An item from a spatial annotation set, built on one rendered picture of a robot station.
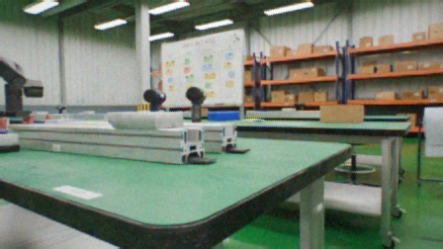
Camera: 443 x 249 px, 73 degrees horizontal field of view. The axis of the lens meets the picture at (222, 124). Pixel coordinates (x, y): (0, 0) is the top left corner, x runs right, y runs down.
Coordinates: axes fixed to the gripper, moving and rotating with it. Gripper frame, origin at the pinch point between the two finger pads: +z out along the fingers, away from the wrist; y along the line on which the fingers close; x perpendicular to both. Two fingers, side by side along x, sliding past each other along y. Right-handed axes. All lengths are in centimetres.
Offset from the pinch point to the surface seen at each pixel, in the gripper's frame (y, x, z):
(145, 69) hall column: 619, 532, -134
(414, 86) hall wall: 1040, -184, -74
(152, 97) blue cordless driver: 32, -43, -14
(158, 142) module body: -5, -78, -1
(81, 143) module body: -3.7, -46.5, 1.3
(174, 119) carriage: 2, -78, -6
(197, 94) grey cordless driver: 32, -64, -14
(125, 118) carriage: -5, -67, -7
